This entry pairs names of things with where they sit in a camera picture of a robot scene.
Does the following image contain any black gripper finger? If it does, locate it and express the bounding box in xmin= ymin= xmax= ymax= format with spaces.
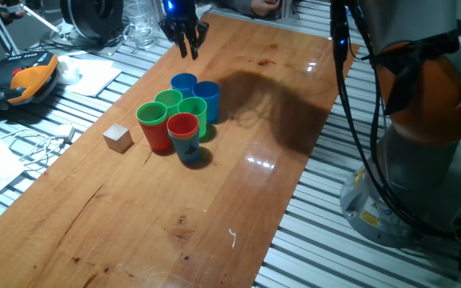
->
xmin=189 ymin=21 xmax=210 ymax=61
xmin=158 ymin=21 xmax=189 ymax=58

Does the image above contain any small wooden block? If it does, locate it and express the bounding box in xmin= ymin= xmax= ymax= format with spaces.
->
xmin=102 ymin=123 xmax=134 ymax=154

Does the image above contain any person's bare hand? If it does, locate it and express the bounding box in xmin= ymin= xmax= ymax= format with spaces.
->
xmin=250 ymin=0 xmax=283 ymax=17

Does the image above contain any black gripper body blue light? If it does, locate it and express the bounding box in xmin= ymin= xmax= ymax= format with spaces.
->
xmin=161 ymin=0 xmax=199 ymax=35

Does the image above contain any black round spool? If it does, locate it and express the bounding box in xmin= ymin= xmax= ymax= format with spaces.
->
xmin=59 ymin=0 xmax=124 ymax=41

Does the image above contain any red plastic cup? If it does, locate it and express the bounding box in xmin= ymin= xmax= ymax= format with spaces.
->
xmin=138 ymin=122 xmax=170 ymax=131
xmin=166 ymin=112 xmax=200 ymax=139
xmin=140 ymin=124 xmax=172 ymax=153

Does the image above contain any white tissue lump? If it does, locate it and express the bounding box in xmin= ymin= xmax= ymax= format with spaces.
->
xmin=56 ymin=54 xmax=82 ymax=86

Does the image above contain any blue plastic cup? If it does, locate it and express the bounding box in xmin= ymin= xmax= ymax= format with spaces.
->
xmin=191 ymin=81 xmax=221 ymax=124
xmin=170 ymin=135 xmax=202 ymax=164
xmin=170 ymin=72 xmax=198 ymax=99

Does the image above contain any varnished wooden board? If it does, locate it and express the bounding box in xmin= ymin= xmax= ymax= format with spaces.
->
xmin=0 ymin=13 xmax=361 ymax=288

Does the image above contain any person's hand with black strap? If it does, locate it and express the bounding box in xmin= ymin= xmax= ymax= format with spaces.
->
xmin=0 ymin=2 xmax=26 ymax=20

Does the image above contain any white crumpled tissue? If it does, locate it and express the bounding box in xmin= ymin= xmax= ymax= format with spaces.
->
xmin=193 ymin=0 xmax=215 ymax=19

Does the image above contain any white charger with cable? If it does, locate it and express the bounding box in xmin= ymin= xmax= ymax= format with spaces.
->
xmin=0 ymin=123 xmax=76 ymax=169

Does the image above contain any orange and black teach pendant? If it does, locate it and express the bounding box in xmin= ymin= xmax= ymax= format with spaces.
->
xmin=0 ymin=50 xmax=60 ymax=111

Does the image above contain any clear glass mug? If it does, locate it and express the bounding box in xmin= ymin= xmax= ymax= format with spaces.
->
xmin=122 ymin=2 xmax=158 ymax=51

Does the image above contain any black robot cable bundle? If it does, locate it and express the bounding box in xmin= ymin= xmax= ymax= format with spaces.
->
xmin=330 ymin=0 xmax=461 ymax=241

